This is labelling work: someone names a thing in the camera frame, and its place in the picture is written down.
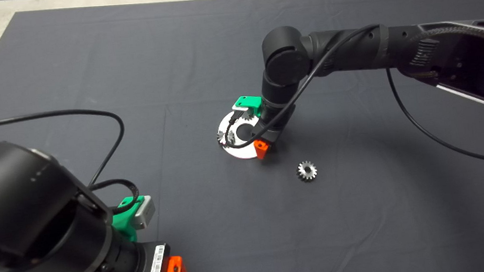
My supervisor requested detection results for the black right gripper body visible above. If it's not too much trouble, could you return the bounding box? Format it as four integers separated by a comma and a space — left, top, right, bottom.
251, 104, 300, 146

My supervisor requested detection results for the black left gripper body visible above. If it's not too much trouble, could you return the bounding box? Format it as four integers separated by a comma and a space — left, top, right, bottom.
58, 240, 173, 272

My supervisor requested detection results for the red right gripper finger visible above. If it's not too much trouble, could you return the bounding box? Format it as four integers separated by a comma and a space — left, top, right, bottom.
254, 139, 270, 160

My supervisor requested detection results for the small steel gear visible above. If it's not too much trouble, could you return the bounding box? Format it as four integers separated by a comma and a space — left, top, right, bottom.
240, 108, 260, 127
296, 160, 319, 183
216, 129, 233, 148

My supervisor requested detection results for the round metal plate with hole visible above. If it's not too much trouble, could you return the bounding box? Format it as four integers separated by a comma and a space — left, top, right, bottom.
216, 107, 271, 162

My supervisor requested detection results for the dark grey table cloth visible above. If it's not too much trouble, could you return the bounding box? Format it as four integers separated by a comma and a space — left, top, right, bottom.
0, 0, 484, 272

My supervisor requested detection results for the green right camera mount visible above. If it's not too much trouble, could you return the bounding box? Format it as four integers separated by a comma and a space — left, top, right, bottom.
239, 95, 264, 119

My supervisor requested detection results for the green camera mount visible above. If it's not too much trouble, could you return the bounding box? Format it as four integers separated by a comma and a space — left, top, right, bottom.
239, 95, 264, 119
110, 195, 149, 244

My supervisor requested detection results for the black right camera cable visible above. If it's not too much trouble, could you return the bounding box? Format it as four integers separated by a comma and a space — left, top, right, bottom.
215, 14, 484, 195

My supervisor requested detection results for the black camera cable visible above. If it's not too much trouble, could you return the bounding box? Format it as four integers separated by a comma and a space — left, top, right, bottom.
0, 103, 142, 225
215, 14, 484, 195

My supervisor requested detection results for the green left camera mount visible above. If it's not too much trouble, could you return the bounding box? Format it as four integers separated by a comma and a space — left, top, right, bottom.
110, 195, 149, 244

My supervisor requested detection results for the grey left camera box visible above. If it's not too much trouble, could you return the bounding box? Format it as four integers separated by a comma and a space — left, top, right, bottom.
128, 196, 157, 230

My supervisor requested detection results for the black left camera cable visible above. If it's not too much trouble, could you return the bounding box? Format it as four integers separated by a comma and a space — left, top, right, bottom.
0, 103, 142, 225

